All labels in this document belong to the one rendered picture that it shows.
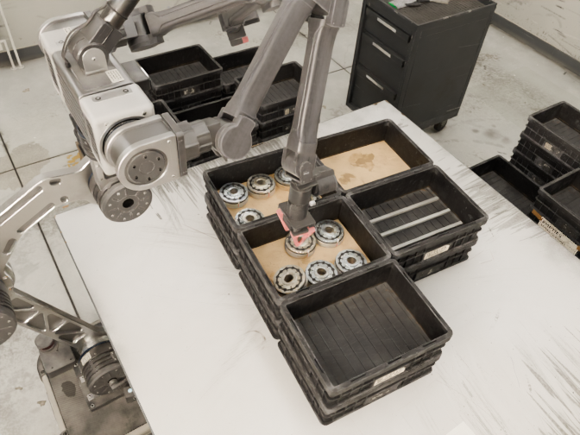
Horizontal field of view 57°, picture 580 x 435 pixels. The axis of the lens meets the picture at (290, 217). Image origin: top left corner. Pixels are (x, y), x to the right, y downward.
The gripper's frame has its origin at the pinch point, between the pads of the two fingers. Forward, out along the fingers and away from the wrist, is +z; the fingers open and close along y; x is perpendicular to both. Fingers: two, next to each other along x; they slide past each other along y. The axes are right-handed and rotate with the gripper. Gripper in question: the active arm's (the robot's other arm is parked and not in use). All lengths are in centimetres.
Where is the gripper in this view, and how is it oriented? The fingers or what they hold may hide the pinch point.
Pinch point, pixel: (293, 236)
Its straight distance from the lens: 149.9
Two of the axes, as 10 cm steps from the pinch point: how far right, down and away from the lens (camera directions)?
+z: -1.0, 6.9, 7.1
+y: -4.5, -6.7, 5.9
